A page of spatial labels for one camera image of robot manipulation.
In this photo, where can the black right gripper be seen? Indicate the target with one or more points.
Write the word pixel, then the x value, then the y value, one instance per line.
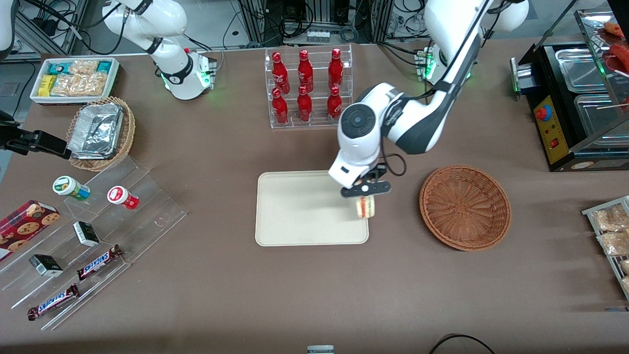
pixel 30 141

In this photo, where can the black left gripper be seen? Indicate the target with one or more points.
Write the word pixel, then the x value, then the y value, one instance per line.
pixel 377 172

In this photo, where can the triangular sandwich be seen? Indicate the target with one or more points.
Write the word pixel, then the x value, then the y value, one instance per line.
pixel 365 209

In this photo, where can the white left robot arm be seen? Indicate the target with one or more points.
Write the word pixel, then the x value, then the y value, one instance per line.
pixel 417 123

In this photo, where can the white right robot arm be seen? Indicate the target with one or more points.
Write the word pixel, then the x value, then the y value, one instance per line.
pixel 172 69

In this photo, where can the cream rectangular plastic tray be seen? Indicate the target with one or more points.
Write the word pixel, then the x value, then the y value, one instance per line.
pixel 300 211

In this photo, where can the light woven wicker basket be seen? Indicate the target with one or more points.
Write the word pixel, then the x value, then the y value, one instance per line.
pixel 127 132

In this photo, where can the brown round wicker basket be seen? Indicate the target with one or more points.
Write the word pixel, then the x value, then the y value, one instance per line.
pixel 464 209

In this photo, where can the green lid snack cup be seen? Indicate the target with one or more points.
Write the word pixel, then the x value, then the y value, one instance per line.
pixel 69 187

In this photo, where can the stacked aluminium foil trays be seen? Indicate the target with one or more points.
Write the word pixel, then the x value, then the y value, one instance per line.
pixel 96 130

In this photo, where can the yellow snack packet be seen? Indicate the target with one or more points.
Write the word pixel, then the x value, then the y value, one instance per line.
pixel 47 85

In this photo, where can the large clear cracker bag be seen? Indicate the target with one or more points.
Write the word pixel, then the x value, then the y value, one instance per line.
pixel 81 84

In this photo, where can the teal snack packet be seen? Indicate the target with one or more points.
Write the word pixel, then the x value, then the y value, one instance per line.
pixel 60 67
pixel 104 67

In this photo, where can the small clear cracker bag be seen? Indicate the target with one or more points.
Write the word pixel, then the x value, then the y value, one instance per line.
pixel 83 67

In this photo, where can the red plaid cookie box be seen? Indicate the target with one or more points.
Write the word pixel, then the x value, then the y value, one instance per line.
pixel 24 226

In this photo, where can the red lid snack cup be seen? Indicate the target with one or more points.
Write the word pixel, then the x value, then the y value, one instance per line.
pixel 121 196

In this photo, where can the clear acrylic bottle rack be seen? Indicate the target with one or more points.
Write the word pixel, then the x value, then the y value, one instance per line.
pixel 314 123

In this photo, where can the white rectangular snack bin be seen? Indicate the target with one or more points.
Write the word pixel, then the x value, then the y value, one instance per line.
pixel 114 78

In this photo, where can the small black white box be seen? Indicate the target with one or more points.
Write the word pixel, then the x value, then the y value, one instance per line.
pixel 45 265
pixel 86 233

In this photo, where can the red cola bottle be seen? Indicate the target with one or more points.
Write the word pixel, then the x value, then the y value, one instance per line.
pixel 305 71
pixel 335 69
pixel 333 101
pixel 304 105
pixel 279 73
pixel 280 108

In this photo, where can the clear acrylic step display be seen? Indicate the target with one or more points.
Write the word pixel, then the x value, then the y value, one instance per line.
pixel 147 206

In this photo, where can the brown snickers bar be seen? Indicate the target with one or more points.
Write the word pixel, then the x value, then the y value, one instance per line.
pixel 98 263
pixel 53 302

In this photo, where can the grey device at table edge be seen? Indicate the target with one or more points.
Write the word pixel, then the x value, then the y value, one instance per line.
pixel 320 349

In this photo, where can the white power strip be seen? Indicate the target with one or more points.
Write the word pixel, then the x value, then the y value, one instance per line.
pixel 318 36

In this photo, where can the black food warmer machine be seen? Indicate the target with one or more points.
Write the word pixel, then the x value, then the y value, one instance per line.
pixel 555 142

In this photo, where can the steel warmer pan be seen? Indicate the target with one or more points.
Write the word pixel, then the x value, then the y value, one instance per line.
pixel 580 69
pixel 597 115

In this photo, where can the clear bag of crackers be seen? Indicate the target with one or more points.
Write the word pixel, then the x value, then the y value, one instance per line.
pixel 612 219
pixel 625 265
pixel 614 243

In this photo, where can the red sausage food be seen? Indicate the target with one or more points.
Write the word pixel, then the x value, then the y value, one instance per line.
pixel 620 51

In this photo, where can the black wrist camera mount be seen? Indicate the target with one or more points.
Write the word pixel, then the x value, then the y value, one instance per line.
pixel 378 172

